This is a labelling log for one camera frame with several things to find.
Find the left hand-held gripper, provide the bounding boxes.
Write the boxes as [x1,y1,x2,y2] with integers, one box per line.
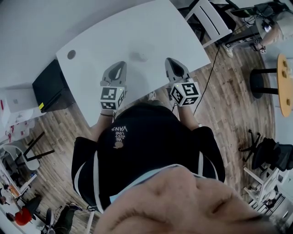
[99,60,128,111]

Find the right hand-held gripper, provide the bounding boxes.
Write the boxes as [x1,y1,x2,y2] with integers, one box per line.
[164,57,202,107]

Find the white plastic cylinder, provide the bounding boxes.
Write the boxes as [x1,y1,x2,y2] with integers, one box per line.
[129,51,150,63]

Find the person's right forearm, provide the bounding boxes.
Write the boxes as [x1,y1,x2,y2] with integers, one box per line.
[178,106,200,131]

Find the person's left forearm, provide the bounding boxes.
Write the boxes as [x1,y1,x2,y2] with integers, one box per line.
[90,109,115,143]

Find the white wooden chair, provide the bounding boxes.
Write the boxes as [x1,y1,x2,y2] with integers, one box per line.
[184,0,233,49]

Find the black cabinet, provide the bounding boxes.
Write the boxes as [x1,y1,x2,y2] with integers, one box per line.
[32,59,76,114]

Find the black office chair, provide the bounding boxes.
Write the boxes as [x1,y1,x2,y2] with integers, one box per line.
[239,129,293,172]
[209,0,238,33]

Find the person's black t-shirt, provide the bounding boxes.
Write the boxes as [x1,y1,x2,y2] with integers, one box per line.
[71,102,226,213]

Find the light blue face mask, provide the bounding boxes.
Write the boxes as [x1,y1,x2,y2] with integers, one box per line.
[109,164,206,204]

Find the round wooden table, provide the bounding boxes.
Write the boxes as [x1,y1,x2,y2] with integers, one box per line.
[276,53,293,118]

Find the white plastic chair black legs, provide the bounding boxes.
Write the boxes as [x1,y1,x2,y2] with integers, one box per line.
[1,131,55,171]

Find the person's face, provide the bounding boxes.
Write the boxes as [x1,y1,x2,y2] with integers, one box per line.
[93,168,293,234]

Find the white shelf rack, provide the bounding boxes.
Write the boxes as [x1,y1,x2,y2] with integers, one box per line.
[243,166,293,216]

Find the white workbench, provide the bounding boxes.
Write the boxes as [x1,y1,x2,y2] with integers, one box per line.
[0,173,38,202]

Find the black floor cable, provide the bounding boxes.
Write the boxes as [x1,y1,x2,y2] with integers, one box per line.
[193,44,222,115]

